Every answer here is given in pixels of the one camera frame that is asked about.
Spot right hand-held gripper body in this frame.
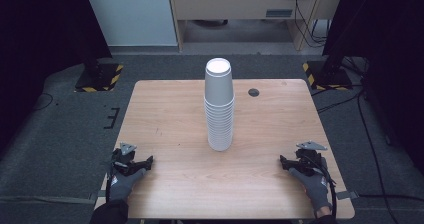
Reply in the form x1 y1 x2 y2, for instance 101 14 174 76
294 141 329 178

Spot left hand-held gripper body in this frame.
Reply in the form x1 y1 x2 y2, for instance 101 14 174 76
111 142 148 177

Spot stack of white cups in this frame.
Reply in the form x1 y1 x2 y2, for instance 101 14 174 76
203 57 236 152

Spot person's left hand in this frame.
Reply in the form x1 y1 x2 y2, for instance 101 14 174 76
108 167 148 204

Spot person's right hand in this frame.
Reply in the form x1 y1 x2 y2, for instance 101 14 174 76
288 167 333 219

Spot striped metal stand base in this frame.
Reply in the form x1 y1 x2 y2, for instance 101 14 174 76
74 58 125 93
302 58 354 92

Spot long grey tape strip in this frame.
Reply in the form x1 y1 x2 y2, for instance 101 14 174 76
0 189 107 206

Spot white cabinet panel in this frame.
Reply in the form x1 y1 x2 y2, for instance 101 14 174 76
82 0 179 48

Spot black curtain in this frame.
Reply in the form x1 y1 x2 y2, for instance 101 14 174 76
322 0 424 167
0 0 113 155

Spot beige desk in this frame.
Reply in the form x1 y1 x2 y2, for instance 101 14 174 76
167 0 346 53

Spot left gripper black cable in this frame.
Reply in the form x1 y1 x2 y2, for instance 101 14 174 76
105 169 113 204

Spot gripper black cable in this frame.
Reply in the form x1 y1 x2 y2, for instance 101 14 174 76
105 169 113 204
308 155 338 220

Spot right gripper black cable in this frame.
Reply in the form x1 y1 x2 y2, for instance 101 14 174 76
308 155 338 220

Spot long black floor cable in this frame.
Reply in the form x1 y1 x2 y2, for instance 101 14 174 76
357 89 424 203

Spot thin black floor cable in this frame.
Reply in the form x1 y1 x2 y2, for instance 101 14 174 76
32 92 55 112

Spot hanging black cables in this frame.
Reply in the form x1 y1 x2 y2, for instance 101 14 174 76
292 0 330 49

